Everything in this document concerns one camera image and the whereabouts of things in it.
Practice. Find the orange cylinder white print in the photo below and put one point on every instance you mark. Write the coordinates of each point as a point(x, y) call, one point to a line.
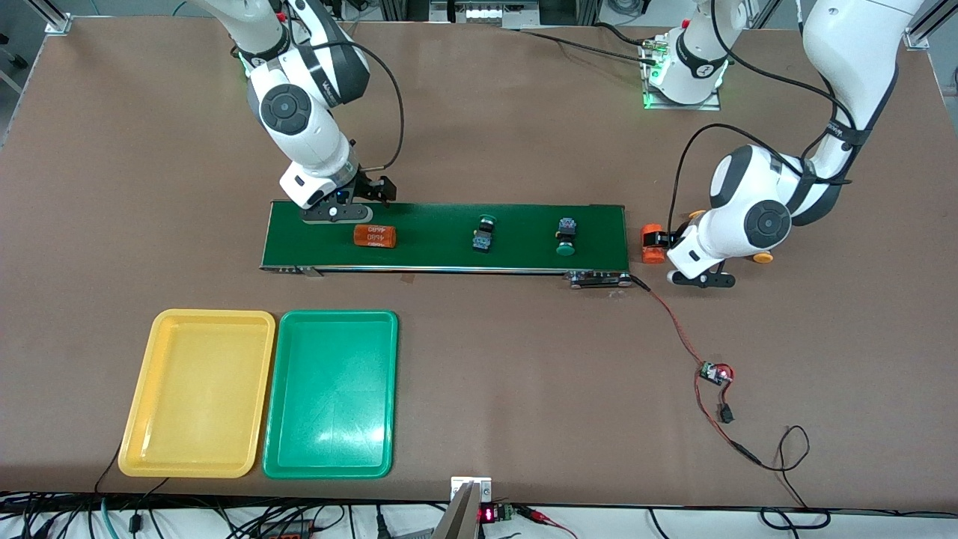
point(653, 257)
point(374, 238)

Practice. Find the green mushroom push button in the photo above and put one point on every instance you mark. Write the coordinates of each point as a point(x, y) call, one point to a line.
point(566, 250)
point(483, 241)

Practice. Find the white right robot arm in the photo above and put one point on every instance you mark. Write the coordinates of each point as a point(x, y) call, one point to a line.
point(314, 150)

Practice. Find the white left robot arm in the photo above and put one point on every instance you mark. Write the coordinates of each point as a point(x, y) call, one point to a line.
point(853, 45)

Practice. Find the green conveyor belt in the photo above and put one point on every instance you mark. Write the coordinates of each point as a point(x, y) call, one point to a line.
point(434, 236)

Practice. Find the small motor controller board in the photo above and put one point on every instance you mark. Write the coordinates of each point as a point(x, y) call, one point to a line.
point(711, 372)

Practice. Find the small black inline plug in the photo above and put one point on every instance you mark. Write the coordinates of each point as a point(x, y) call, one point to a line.
point(725, 413)

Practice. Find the silver metal box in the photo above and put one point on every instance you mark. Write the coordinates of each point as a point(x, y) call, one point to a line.
point(483, 13)

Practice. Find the green plastic tray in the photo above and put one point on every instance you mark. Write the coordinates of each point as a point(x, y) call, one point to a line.
point(329, 442)

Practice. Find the yellow plastic tray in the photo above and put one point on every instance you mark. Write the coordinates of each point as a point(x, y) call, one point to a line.
point(194, 397)

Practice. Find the red clip lead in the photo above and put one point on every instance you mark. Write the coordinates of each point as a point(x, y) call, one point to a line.
point(535, 515)

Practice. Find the red digit display module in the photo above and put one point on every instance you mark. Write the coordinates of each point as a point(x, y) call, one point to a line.
point(488, 514)

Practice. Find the grey metal profile bar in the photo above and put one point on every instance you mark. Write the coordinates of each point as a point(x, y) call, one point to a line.
point(456, 520)

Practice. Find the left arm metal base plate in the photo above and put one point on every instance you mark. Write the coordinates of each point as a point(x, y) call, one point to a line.
point(703, 105)

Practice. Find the silver camera mount bracket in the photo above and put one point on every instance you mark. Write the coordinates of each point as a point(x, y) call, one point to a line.
point(483, 490)

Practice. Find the aluminium frame strut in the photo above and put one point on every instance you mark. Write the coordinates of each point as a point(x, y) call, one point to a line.
point(58, 22)
point(919, 36)

